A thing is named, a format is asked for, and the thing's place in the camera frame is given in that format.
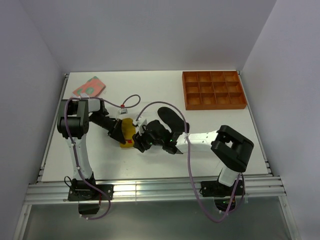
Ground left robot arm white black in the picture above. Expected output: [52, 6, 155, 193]
[56, 98, 126, 200]

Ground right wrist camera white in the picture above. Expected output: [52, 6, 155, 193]
[132, 116, 148, 135]

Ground yellow sock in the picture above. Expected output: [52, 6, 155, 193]
[119, 118, 136, 149]

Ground black sock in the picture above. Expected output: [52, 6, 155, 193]
[157, 106, 190, 133]

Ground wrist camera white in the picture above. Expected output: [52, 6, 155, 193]
[132, 116, 148, 135]
[118, 108, 128, 115]

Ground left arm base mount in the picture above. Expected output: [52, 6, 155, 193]
[64, 175, 114, 220]

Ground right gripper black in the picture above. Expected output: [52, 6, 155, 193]
[132, 124, 164, 153]

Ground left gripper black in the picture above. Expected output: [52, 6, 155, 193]
[90, 113, 126, 145]

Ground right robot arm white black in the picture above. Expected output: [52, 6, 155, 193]
[132, 119, 254, 195]

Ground aluminium frame rail front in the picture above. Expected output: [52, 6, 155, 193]
[23, 176, 287, 205]

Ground aluminium side rail right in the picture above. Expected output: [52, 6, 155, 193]
[237, 70, 273, 176]

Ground pink green patterned socks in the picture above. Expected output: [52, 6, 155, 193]
[71, 76, 106, 98]

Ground orange compartment tray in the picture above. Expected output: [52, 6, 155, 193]
[182, 70, 247, 111]

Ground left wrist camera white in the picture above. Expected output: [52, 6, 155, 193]
[118, 108, 128, 115]

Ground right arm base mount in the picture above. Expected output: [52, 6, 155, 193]
[199, 179, 245, 212]

